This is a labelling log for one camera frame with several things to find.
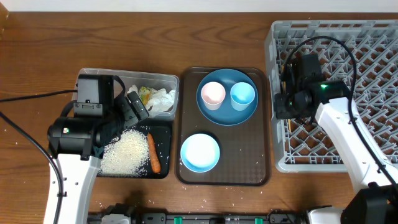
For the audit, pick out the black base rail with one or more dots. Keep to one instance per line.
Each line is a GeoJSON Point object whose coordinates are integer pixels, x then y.
{"type": "Point", "coordinates": [272, 218]}

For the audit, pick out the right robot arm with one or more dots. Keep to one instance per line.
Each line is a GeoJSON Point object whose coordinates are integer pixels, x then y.
{"type": "Point", "coordinates": [372, 175]}

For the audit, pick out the light blue bowl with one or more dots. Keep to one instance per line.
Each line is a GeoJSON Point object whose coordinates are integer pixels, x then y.
{"type": "Point", "coordinates": [200, 153]}

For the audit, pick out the light blue cup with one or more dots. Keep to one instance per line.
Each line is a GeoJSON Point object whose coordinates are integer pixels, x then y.
{"type": "Point", "coordinates": [242, 95]}

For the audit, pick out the black tray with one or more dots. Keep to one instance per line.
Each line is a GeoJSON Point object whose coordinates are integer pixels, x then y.
{"type": "Point", "coordinates": [162, 133]}

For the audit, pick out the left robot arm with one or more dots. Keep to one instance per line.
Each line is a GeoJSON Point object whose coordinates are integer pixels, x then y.
{"type": "Point", "coordinates": [77, 140]}

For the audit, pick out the orange carrot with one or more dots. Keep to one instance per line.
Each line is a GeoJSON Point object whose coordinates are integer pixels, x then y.
{"type": "Point", "coordinates": [154, 160]}

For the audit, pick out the clear plastic bin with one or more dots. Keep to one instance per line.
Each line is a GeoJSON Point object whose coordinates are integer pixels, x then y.
{"type": "Point", "coordinates": [152, 80]}

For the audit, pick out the white tissue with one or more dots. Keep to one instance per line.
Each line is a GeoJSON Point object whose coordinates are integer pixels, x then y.
{"type": "Point", "coordinates": [160, 100]}
{"type": "Point", "coordinates": [133, 88]}

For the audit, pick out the dark blue plate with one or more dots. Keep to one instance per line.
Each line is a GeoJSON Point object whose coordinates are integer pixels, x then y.
{"type": "Point", "coordinates": [226, 115]}

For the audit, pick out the grey dishwasher rack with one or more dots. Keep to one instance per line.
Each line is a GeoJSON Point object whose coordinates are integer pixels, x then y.
{"type": "Point", "coordinates": [361, 53]}

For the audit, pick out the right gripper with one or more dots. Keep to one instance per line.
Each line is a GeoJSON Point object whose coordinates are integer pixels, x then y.
{"type": "Point", "coordinates": [281, 111]}

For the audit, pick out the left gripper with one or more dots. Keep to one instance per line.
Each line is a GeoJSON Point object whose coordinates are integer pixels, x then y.
{"type": "Point", "coordinates": [132, 116]}

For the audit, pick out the pink cup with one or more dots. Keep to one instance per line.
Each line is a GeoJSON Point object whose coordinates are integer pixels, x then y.
{"type": "Point", "coordinates": [213, 95]}

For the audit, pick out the brown serving tray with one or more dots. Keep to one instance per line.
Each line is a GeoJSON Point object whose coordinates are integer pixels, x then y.
{"type": "Point", "coordinates": [244, 142]}

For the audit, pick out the white rice pile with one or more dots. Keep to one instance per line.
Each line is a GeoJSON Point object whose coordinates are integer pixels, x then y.
{"type": "Point", "coordinates": [127, 156]}

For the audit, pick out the green yellow snack wrapper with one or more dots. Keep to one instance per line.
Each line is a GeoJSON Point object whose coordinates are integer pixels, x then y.
{"type": "Point", "coordinates": [145, 94]}

